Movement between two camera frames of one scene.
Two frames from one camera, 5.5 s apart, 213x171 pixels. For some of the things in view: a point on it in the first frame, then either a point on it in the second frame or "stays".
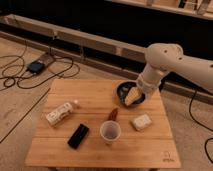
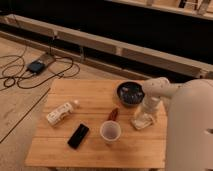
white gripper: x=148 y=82 to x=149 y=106
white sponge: x=142 y=121 stays
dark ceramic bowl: x=123 y=89 stays
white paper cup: x=110 y=131 stays
